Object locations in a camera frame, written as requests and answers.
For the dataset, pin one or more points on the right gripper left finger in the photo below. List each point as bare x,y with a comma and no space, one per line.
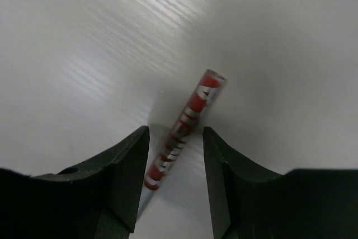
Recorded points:
97,198

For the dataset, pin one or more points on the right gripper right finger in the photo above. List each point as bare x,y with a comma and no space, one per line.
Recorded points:
248,200

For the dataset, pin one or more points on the red silver lip gloss tube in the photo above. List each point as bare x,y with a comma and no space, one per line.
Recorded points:
199,103

